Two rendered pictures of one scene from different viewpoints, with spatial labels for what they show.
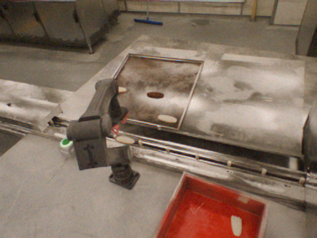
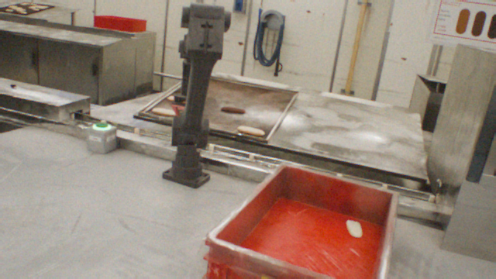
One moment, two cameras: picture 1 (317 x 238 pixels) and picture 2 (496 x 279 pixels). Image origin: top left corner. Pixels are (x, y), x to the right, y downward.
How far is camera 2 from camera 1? 0.69 m
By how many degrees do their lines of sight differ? 27
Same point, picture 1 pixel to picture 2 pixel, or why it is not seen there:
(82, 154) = (197, 31)
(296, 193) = (427, 205)
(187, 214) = (284, 215)
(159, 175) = (239, 182)
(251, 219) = (373, 227)
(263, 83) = (373, 119)
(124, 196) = (186, 192)
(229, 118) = (335, 140)
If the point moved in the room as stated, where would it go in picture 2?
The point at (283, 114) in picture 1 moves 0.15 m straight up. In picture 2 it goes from (401, 145) to (411, 105)
